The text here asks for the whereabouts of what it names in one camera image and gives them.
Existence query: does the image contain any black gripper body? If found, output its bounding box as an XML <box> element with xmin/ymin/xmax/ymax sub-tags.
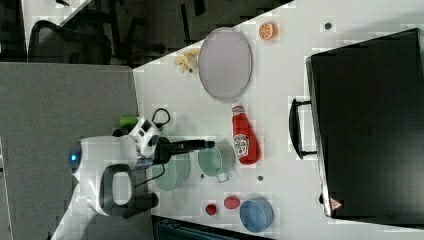
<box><xmin>153</xmin><ymin>137</ymin><xmax>181</xmax><ymax>164</ymax></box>

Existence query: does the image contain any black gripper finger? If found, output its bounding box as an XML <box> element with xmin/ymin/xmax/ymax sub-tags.
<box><xmin>175</xmin><ymin>139</ymin><xmax>215</xmax><ymax>150</ymax></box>

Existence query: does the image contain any red ketchup bottle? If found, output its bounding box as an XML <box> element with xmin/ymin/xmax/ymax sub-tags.
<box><xmin>232</xmin><ymin>104</ymin><xmax>260</xmax><ymax>165</ymax></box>

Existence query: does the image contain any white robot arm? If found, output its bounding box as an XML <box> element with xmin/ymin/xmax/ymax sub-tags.
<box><xmin>48</xmin><ymin>135</ymin><xmax>215</xmax><ymax>240</ymax></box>

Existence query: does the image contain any green strainer basket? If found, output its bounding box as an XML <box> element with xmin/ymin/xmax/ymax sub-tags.
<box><xmin>152</xmin><ymin>134</ymin><xmax>190</xmax><ymax>192</ymax></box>

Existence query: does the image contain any green mug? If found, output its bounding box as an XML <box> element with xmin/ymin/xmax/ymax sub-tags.
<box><xmin>198</xmin><ymin>142</ymin><xmax>235</xmax><ymax>183</ymax></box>

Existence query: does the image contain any green lime toy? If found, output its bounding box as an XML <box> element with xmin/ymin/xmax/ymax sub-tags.
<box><xmin>119</xmin><ymin>117</ymin><xmax>138</xmax><ymax>128</ymax></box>

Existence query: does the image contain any dark red strawberry toy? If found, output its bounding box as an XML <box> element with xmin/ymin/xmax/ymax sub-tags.
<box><xmin>205</xmin><ymin>204</ymin><xmax>217</xmax><ymax>216</ymax></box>

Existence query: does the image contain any light red strawberry toy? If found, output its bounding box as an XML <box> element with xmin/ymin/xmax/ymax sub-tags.
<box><xmin>224</xmin><ymin>195</ymin><xmax>240</xmax><ymax>210</ymax></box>

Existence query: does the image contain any round grey plate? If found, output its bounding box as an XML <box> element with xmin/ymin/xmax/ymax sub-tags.
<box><xmin>198</xmin><ymin>27</ymin><xmax>252</xmax><ymax>102</ymax></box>

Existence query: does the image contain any blue cup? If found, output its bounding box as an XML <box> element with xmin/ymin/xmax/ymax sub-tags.
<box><xmin>239</xmin><ymin>197</ymin><xmax>274</xmax><ymax>233</ymax></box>

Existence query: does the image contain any orange slice toy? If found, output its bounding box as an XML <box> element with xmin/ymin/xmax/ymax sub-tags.
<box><xmin>259</xmin><ymin>22</ymin><xmax>278</xmax><ymax>40</ymax></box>

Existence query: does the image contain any black office chair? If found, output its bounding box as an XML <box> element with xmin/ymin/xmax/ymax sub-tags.
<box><xmin>28</xmin><ymin>20</ymin><xmax>112</xmax><ymax>65</ymax></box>

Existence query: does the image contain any black toaster oven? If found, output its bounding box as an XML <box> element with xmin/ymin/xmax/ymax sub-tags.
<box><xmin>304</xmin><ymin>28</ymin><xmax>424</xmax><ymax>229</ymax></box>

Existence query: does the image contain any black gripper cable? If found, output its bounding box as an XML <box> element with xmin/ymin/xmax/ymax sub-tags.
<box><xmin>133</xmin><ymin>107</ymin><xmax>172</xmax><ymax>189</ymax></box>

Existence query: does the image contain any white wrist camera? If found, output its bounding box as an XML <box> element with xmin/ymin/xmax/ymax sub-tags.
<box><xmin>129</xmin><ymin>117</ymin><xmax>160</xmax><ymax>157</ymax></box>

